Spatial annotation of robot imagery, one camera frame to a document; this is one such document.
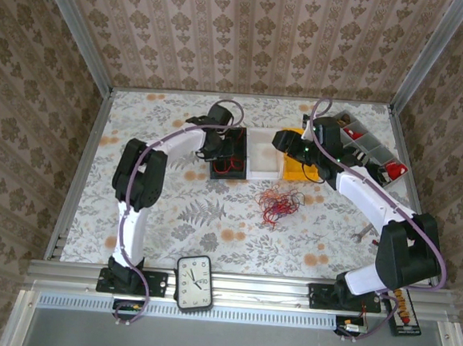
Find black white striped sock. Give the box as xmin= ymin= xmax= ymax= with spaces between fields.
xmin=350 ymin=148 xmax=373 ymax=169

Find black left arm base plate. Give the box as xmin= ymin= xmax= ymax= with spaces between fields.
xmin=96 ymin=265 xmax=170 ymax=300

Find small black electronics module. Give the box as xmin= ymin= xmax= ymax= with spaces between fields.
xmin=334 ymin=315 xmax=369 ymax=337

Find wide aluminium mounting rail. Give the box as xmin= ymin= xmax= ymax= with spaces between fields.
xmin=23 ymin=256 xmax=459 ymax=324

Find thin aluminium table rail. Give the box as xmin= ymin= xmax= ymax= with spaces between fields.
xmin=111 ymin=82 xmax=394 ymax=113

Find white plastic bin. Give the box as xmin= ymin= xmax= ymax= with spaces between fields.
xmin=243 ymin=126 xmax=289 ymax=183

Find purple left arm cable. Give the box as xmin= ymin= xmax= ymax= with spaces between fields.
xmin=110 ymin=91 xmax=246 ymax=335

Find aluminium table side rail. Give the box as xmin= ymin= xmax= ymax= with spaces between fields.
xmin=374 ymin=107 xmax=456 ymax=290
xmin=43 ymin=85 xmax=114 ymax=266

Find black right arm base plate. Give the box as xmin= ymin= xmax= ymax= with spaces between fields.
xmin=307 ymin=282 xmax=384 ymax=315

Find black framed white clock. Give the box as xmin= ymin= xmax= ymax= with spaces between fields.
xmin=172 ymin=252 xmax=218 ymax=316

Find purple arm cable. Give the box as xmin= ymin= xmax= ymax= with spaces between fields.
xmin=292 ymin=97 xmax=461 ymax=346
xmin=110 ymin=91 xmax=246 ymax=335

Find grey compartment organizer tray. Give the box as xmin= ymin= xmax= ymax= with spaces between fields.
xmin=297 ymin=108 xmax=414 ymax=192

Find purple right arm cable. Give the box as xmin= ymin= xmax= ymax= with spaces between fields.
xmin=292 ymin=97 xmax=461 ymax=346

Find small metal wrench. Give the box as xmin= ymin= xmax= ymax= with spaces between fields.
xmin=349 ymin=224 xmax=377 ymax=246

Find small green circuit board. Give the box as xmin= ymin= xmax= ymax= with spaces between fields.
xmin=112 ymin=299 xmax=146 ymax=315

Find black plastic bin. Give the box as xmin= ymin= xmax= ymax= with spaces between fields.
xmin=207 ymin=124 xmax=253 ymax=183

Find slotted grey cable duct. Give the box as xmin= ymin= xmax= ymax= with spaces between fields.
xmin=35 ymin=290 xmax=444 ymax=341

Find aluminium frame post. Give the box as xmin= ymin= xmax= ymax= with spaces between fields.
xmin=388 ymin=0 xmax=463 ymax=120
xmin=26 ymin=0 xmax=122 ymax=95

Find orange thin cable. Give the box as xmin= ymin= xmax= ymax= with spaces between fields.
xmin=253 ymin=182 xmax=291 ymax=210

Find floral table cover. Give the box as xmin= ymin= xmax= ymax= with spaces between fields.
xmin=59 ymin=80 xmax=446 ymax=292

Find black board orange connectors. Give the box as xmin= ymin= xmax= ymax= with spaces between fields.
xmin=385 ymin=287 xmax=426 ymax=340

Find yellow plastic bin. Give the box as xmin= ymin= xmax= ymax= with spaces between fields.
xmin=277 ymin=126 xmax=328 ymax=185

